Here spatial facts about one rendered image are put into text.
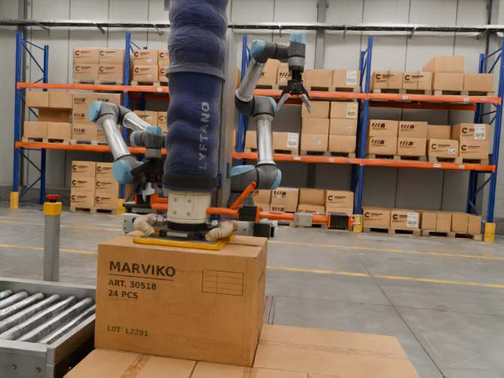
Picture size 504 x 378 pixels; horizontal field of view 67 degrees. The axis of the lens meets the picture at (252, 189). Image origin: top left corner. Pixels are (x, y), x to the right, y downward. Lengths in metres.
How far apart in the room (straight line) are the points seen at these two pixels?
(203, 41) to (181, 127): 0.33
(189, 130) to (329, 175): 8.57
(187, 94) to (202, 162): 0.26
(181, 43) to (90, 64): 8.57
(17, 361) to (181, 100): 1.08
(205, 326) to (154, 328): 0.20
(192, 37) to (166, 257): 0.82
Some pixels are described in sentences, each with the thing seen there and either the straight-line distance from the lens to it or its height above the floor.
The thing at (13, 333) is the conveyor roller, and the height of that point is 0.54.
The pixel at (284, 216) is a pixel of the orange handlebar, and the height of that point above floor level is 1.08.
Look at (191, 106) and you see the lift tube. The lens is 1.49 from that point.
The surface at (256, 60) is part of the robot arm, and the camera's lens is 1.93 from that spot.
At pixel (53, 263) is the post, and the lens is 2.49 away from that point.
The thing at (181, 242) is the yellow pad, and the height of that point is 0.96.
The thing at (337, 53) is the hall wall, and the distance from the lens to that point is 10.37.
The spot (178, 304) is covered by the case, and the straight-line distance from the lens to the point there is 1.48.
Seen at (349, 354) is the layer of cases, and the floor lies 0.54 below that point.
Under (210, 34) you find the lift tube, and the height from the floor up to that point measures 1.75.
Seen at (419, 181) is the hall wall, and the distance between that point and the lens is 10.36.
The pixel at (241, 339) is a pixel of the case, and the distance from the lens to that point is 1.47.
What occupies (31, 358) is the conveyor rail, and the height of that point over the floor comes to 0.56.
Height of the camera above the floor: 1.25
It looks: 3 degrees down
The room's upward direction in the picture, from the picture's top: 3 degrees clockwise
